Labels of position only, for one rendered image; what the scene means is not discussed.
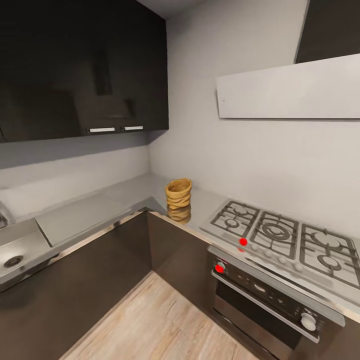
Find popcorn bag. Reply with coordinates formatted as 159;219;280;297
165;179;193;210

